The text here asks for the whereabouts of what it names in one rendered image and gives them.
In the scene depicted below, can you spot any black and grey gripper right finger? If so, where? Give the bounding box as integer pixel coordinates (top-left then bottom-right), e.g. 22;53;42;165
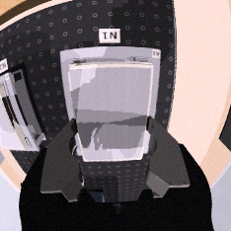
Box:
145;116;214;231

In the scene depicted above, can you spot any white label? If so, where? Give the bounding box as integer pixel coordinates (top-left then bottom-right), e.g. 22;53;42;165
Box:
0;58;8;73
100;29;120;43

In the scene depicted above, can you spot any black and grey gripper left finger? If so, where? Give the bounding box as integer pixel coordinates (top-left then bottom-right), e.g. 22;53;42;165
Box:
19;118;84;231

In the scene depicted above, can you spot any white multi-well plate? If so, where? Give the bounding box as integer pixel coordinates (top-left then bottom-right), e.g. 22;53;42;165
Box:
68;61;154;161

